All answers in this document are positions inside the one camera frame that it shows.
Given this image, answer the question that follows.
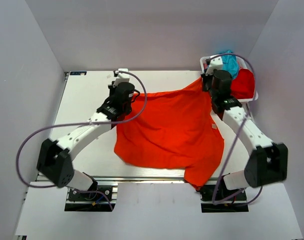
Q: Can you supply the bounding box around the orange t-shirt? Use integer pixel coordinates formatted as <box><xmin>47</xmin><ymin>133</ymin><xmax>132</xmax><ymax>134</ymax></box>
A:
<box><xmin>114</xmin><ymin>78</ymin><xmax>224</xmax><ymax>188</ymax></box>

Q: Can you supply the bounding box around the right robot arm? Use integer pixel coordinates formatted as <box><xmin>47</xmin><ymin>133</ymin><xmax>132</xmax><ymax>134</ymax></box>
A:
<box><xmin>201</xmin><ymin>70</ymin><xmax>288</xmax><ymax>200</ymax></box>

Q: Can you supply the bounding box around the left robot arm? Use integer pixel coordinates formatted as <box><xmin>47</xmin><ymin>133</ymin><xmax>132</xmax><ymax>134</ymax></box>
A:
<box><xmin>36</xmin><ymin>82</ymin><xmax>135</xmax><ymax>200</ymax></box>

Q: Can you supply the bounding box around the blue t-shirt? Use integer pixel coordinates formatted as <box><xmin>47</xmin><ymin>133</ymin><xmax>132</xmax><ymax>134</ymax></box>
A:
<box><xmin>221</xmin><ymin>55</ymin><xmax>240</xmax><ymax>80</ymax></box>

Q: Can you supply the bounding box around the red t-shirt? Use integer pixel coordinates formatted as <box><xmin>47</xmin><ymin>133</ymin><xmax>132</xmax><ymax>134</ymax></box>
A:
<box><xmin>231</xmin><ymin>69</ymin><xmax>255</xmax><ymax>100</ymax></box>

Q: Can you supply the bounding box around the white plastic basket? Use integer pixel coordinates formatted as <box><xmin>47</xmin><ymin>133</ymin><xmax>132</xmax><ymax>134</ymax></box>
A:
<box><xmin>200</xmin><ymin>52</ymin><xmax>258</xmax><ymax>103</ymax></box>

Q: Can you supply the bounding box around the blue table label sticker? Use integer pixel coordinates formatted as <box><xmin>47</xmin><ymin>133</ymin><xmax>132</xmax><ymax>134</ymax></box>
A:
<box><xmin>69</xmin><ymin>71</ymin><xmax>87</xmax><ymax>76</ymax></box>

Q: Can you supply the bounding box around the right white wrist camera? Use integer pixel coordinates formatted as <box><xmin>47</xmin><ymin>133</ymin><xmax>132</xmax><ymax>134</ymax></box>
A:
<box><xmin>205</xmin><ymin>56</ymin><xmax>224</xmax><ymax>76</ymax></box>

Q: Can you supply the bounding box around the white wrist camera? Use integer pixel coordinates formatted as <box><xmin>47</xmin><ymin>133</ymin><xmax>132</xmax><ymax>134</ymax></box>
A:
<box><xmin>205</xmin><ymin>56</ymin><xmax>224</xmax><ymax>76</ymax></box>
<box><xmin>113</xmin><ymin>68</ymin><xmax>130</xmax><ymax>88</ymax></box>

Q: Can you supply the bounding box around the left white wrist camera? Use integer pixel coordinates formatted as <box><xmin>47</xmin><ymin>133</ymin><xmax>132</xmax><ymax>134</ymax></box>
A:
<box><xmin>113</xmin><ymin>68</ymin><xmax>130</xmax><ymax>88</ymax></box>

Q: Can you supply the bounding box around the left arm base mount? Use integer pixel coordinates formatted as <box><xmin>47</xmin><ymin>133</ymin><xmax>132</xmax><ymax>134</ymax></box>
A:
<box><xmin>64</xmin><ymin>181</ymin><xmax>117</xmax><ymax>212</ymax></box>

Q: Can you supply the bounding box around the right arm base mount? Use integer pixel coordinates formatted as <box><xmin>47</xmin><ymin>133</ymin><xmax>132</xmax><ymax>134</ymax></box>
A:
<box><xmin>195</xmin><ymin>186</ymin><xmax>250</xmax><ymax>214</ymax></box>

